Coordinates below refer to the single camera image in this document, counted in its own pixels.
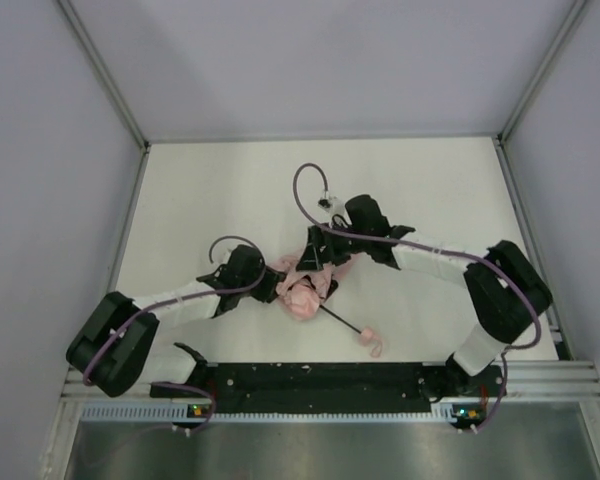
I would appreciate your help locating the aluminium frame post left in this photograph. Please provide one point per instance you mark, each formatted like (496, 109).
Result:
(102, 72)

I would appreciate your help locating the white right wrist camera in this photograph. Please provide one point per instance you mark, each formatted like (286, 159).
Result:
(331, 204)

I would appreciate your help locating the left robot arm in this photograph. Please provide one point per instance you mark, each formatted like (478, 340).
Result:
(121, 342)

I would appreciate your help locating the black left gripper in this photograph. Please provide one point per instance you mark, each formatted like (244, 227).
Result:
(269, 284)

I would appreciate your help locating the aluminium frame rail front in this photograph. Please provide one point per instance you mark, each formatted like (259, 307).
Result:
(528, 381)

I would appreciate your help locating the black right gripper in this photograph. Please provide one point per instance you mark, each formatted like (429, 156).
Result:
(323, 245)

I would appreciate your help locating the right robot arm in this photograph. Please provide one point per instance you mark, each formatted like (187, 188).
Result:
(506, 292)

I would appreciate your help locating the aluminium frame post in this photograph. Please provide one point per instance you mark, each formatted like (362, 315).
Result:
(102, 72)
(573, 18)

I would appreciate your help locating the pink and black folding umbrella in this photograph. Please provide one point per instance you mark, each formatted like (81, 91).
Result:
(303, 294)

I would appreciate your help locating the aluminium frame post right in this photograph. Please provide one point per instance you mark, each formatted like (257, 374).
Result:
(573, 18)

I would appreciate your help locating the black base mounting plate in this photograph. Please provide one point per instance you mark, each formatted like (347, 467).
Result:
(331, 387)

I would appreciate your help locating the grey slotted cable duct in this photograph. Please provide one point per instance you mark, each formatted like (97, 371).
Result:
(188, 411)

